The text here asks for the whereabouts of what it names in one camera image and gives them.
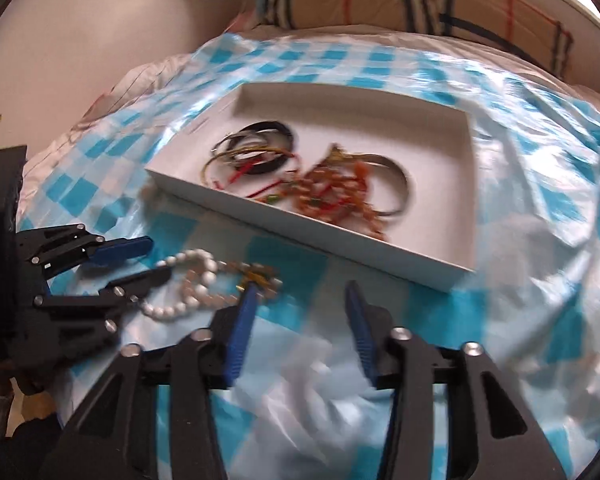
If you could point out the white cardboard box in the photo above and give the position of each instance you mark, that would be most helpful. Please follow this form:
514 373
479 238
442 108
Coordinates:
355 120

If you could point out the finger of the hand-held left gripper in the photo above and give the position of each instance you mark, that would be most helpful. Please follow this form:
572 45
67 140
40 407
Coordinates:
125 250
130 287

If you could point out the thin silver bangle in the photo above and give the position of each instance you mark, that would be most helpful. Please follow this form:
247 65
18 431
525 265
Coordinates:
207 170

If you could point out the blue checked plastic sheet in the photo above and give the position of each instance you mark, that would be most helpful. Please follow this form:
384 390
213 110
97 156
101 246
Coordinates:
530 240

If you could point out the wide silver bangle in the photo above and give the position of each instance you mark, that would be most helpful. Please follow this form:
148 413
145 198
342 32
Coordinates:
405 195

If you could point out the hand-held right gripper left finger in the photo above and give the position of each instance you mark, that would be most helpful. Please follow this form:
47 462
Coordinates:
237 340

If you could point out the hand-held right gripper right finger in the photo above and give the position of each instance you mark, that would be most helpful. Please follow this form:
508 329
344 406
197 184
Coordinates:
365 340

